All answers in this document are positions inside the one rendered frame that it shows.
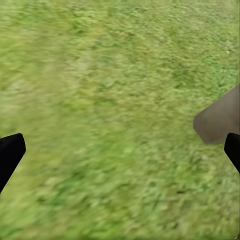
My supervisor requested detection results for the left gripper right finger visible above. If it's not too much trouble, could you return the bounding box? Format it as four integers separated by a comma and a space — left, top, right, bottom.
224, 133, 240, 173

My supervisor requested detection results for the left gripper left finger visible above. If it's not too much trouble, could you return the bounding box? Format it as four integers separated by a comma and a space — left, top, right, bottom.
0, 133, 26, 193

